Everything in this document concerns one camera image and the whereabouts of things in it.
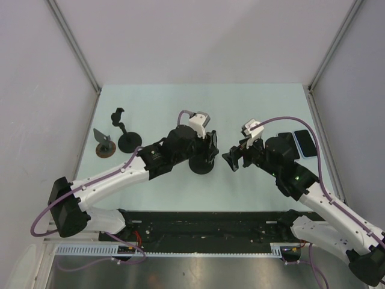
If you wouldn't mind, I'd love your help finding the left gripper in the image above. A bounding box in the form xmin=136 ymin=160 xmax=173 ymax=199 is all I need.
xmin=173 ymin=129 xmax=219 ymax=165

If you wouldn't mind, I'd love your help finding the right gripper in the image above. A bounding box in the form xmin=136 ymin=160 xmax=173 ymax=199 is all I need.
xmin=222 ymin=134 xmax=280 ymax=178

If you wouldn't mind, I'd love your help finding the black phone stand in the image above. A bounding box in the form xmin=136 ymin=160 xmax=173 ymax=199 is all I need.
xmin=111 ymin=108 xmax=142 ymax=154
xmin=188 ymin=154 xmax=215 ymax=175

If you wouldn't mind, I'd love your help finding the blue-cased smartphone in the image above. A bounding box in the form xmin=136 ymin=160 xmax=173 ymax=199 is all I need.
xmin=294 ymin=129 xmax=317 ymax=158

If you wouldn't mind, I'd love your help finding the rusty round phone stand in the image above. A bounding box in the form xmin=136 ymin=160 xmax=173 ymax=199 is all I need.
xmin=93 ymin=128 xmax=116 ymax=158

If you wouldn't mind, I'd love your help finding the black smartphone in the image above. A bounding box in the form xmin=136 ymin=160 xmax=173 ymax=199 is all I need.
xmin=206 ymin=130 xmax=219 ymax=159

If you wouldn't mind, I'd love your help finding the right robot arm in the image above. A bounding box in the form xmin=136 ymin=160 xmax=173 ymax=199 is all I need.
xmin=222 ymin=137 xmax=384 ymax=287

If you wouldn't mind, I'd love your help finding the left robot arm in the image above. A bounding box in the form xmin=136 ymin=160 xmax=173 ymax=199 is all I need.
xmin=48 ymin=125 xmax=219 ymax=241

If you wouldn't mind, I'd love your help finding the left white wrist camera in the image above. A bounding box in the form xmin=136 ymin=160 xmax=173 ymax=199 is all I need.
xmin=188 ymin=111 xmax=211 ymax=139

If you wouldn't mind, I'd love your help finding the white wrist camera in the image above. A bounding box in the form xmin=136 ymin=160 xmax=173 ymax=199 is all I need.
xmin=241 ymin=119 xmax=264 ymax=149
xmin=188 ymin=111 xmax=211 ymax=139

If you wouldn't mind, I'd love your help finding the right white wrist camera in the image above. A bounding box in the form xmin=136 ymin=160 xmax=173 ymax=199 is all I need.
xmin=241 ymin=119 xmax=264 ymax=149

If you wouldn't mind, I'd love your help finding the white cable duct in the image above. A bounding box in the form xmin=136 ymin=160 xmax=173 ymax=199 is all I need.
xmin=55 ymin=242 xmax=294 ymax=259

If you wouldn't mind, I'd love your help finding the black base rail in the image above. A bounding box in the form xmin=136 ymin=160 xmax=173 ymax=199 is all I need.
xmin=117 ymin=210 xmax=322 ymax=254

